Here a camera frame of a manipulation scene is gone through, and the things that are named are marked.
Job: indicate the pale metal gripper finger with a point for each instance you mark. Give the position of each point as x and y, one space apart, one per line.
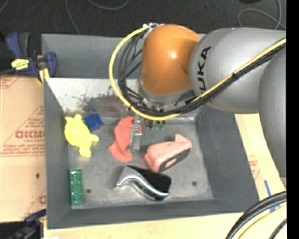
137 143
131 143

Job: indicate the red cloth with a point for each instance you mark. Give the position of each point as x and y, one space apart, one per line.
120 141

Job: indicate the blue sponge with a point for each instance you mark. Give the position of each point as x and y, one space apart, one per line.
93 121

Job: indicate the grey metal bin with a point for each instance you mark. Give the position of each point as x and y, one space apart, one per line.
99 180

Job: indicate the yellow toy turtle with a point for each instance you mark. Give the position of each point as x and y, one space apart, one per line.
77 133

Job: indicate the dark green flat block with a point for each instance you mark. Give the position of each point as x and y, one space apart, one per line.
76 186

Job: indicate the brown cardboard board red print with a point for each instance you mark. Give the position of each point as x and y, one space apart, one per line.
17 123

